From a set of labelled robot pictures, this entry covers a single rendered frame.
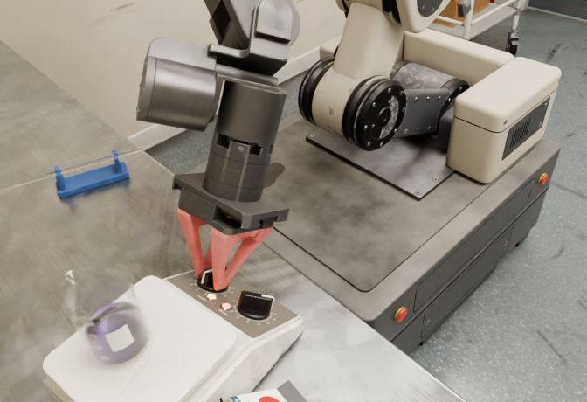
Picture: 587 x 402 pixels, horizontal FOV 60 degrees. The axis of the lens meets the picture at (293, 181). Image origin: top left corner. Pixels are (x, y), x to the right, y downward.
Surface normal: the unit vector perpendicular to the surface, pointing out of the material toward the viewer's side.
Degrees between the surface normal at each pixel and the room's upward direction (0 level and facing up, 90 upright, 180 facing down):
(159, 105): 90
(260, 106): 74
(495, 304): 0
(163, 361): 0
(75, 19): 90
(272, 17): 50
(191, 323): 0
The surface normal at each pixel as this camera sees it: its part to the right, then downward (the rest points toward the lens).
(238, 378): 0.79, 0.35
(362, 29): -0.68, 0.08
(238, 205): 0.25, -0.94
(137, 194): -0.07, -0.77
